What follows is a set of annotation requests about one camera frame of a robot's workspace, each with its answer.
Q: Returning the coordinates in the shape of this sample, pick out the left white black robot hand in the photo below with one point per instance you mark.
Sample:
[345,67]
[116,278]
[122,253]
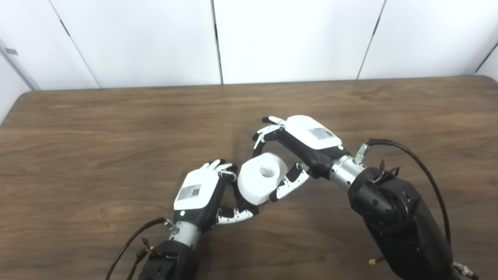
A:
[196,194]

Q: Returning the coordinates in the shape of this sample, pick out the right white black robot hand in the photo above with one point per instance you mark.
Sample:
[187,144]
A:
[311,140]

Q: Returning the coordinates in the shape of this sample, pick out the round white piece with holes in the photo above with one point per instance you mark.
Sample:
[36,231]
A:
[253,186]

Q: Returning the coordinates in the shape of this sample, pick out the small gray wall tag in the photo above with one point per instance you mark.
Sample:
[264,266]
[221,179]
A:
[11,51]

